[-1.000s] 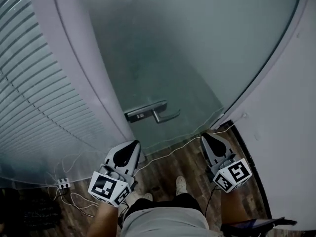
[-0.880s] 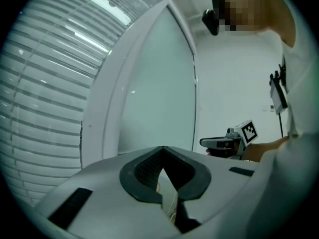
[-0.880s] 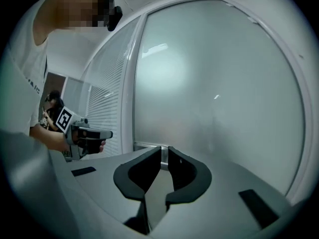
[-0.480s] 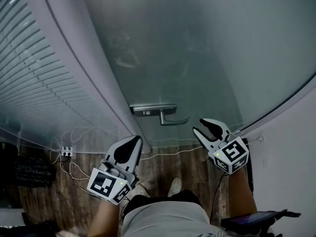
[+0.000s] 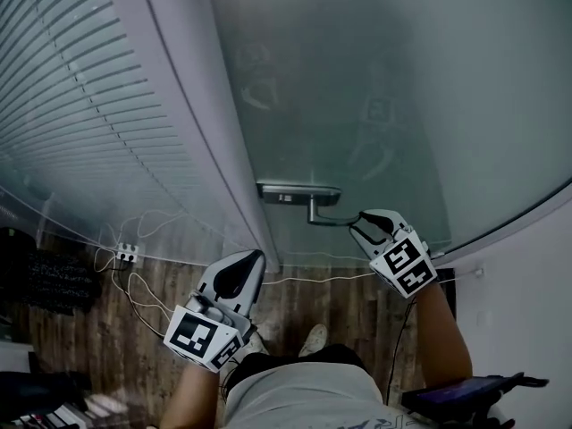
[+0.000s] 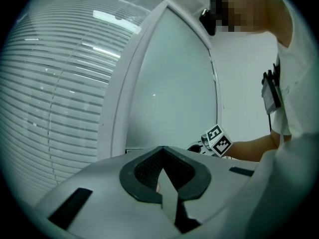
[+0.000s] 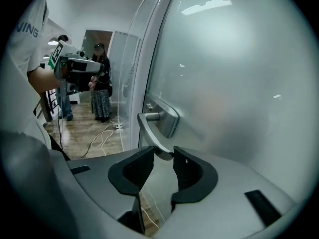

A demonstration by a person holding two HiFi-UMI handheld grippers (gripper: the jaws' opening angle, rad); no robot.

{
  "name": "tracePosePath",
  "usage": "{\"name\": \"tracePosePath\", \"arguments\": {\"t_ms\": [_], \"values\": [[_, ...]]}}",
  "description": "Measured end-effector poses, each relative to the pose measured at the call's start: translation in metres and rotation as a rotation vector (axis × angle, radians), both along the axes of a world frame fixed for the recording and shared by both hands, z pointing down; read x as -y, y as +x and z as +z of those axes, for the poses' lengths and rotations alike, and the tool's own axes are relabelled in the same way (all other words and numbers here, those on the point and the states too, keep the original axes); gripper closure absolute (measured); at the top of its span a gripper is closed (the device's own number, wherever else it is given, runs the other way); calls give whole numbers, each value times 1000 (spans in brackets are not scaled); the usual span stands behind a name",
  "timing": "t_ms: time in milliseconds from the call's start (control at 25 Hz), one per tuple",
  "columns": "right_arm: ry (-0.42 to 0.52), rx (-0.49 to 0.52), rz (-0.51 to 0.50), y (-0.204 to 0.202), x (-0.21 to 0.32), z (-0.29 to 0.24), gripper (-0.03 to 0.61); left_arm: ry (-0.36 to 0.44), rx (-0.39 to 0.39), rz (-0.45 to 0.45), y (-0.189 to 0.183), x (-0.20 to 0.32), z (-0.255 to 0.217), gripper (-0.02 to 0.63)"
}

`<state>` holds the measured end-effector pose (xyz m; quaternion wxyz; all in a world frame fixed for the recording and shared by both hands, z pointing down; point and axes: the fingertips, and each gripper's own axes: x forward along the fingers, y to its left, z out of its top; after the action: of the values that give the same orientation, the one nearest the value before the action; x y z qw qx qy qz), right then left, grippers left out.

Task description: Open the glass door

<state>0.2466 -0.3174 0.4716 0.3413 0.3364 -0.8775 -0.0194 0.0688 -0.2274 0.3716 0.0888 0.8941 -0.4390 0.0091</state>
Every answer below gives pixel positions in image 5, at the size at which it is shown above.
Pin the person's right forearm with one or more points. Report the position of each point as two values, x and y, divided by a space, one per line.
442 342

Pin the person's white shoe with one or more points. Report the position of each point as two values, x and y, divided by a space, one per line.
314 340
258 342

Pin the white window blinds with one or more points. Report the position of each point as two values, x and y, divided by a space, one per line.
67 83

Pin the pile of papers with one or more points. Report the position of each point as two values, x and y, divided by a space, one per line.
76 414

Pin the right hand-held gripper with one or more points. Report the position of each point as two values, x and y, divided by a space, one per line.
404 266

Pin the person's left white shoe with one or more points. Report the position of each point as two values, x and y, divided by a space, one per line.
258 342

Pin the person's right white shoe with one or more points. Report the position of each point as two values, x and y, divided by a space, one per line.
314 340

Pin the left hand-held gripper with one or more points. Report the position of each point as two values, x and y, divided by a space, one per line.
196 333

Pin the dark bag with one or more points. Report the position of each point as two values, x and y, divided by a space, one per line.
40 391

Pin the white power strip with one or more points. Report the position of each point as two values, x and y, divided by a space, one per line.
129 252

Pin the black phone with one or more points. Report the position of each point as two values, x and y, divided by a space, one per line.
465 391

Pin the person's white t-shirt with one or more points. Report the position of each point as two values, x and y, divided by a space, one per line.
304 400

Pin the person's black shorts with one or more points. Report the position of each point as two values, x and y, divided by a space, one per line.
286 358

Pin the person's left forearm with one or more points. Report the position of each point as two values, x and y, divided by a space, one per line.
192 396

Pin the small white wall plug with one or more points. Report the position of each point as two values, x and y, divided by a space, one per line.
478 271

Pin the frosted glass door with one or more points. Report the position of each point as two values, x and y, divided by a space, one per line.
335 61

